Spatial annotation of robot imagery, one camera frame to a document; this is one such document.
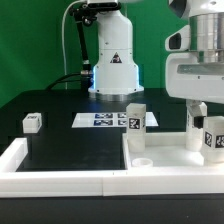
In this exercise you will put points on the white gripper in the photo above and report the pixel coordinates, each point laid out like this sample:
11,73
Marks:
186,78

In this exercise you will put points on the white square table top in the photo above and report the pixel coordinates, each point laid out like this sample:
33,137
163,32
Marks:
165,149

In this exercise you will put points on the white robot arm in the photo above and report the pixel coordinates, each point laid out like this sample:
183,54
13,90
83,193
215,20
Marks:
116,74

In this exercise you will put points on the white marker sheet with tags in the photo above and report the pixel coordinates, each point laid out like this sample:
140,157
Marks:
100,119

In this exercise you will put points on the white U-shaped fence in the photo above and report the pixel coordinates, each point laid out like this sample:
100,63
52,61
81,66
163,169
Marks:
136,181

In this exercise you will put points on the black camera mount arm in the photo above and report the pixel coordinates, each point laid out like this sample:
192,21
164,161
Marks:
84,16

